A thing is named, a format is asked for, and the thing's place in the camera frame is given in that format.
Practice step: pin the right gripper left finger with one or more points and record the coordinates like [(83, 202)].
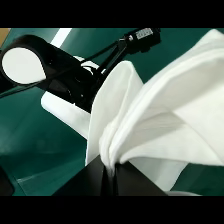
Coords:
[(90, 181)]

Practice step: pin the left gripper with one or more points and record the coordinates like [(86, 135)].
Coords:
[(78, 85)]

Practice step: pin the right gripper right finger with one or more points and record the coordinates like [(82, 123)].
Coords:
[(133, 182)]

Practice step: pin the white shirt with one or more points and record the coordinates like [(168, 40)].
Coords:
[(173, 110)]

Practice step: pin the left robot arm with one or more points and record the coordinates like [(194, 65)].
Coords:
[(23, 65)]

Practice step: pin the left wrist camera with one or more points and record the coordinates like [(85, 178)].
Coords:
[(141, 39)]

